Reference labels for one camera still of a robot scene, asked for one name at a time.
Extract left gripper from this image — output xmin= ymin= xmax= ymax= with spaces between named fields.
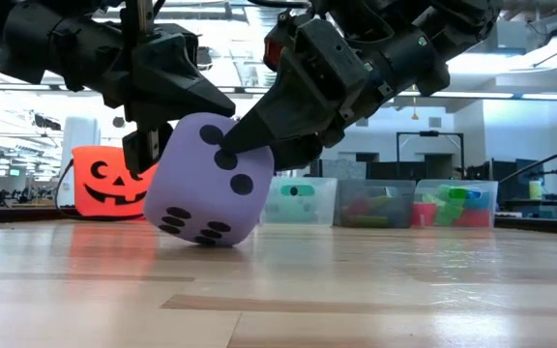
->
xmin=60 ymin=21 xmax=237 ymax=176

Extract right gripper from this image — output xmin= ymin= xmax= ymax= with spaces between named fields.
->
xmin=222 ymin=18 xmax=396 ymax=171

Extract purple foam die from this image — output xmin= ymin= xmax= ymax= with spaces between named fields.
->
xmin=142 ymin=112 xmax=276 ymax=247

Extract light green studded plate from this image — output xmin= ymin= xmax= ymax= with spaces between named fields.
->
xmin=369 ymin=194 xmax=408 ymax=217

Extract red two-stud block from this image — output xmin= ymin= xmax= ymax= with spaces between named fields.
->
xmin=411 ymin=202 xmax=439 ymax=228

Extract red plastic block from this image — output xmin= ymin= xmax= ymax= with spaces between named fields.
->
xmin=455 ymin=208 xmax=492 ymax=229

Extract white pillar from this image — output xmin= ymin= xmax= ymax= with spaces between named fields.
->
xmin=62 ymin=115 xmax=103 ymax=207

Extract clear plastic bin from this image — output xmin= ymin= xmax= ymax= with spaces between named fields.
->
xmin=412 ymin=179 xmax=499 ymax=229
xmin=261 ymin=176 xmax=338 ymax=226

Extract red small toy brick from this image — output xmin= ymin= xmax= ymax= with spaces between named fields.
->
xmin=348 ymin=196 xmax=372 ymax=218

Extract orange pumpkin bucket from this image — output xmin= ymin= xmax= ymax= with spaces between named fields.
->
xmin=55 ymin=145 xmax=160 ymax=221

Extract grey tinted plastic bin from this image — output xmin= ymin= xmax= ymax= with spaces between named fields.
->
xmin=335 ymin=179 xmax=417 ymax=229

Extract black diagonal rod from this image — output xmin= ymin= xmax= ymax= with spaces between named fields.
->
xmin=498 ymin=136 xmax=557 ymax=188

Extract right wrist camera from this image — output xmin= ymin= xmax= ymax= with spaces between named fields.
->
xmin=262 ymin=9 xmax=304 ymax=73

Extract black stand frame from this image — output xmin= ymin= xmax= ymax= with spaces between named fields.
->
xmin=396 ymin=130 xmax=465 ymax=181

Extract ceiling light rail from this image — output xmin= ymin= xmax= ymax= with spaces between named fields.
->
xmin=0 ymin=82 xmax=557 ymax=101

